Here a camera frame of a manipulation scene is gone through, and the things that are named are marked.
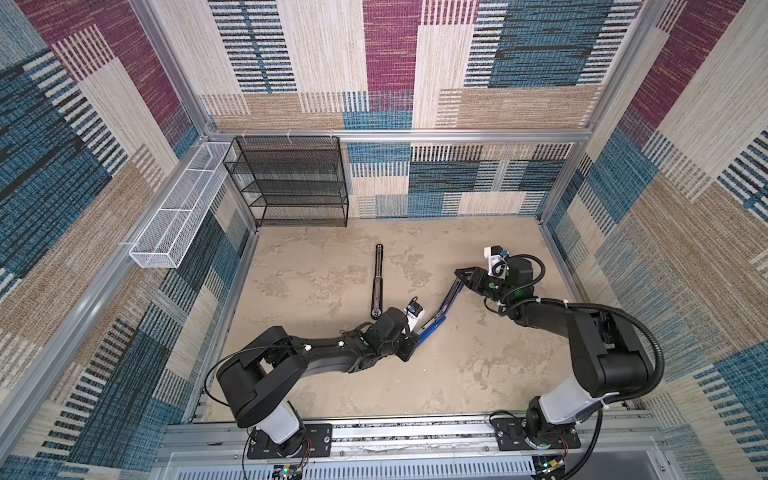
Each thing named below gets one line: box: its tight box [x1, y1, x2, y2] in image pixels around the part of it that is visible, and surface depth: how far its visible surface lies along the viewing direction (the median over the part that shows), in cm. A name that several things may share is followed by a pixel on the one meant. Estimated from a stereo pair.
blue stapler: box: [415, 278, 464, 346], surface depth 93 cm
